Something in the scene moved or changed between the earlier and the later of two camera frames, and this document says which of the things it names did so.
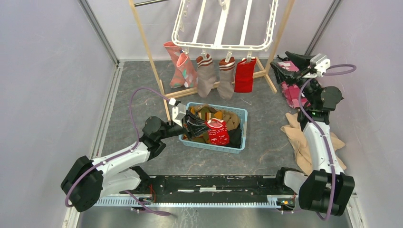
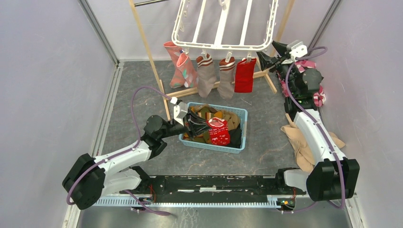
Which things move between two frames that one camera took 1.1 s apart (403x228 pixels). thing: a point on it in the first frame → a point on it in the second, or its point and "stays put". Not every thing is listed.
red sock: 218,131 stays put
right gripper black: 302,62 → 265,61
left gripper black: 190,125 stays put
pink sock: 177,80 stays put
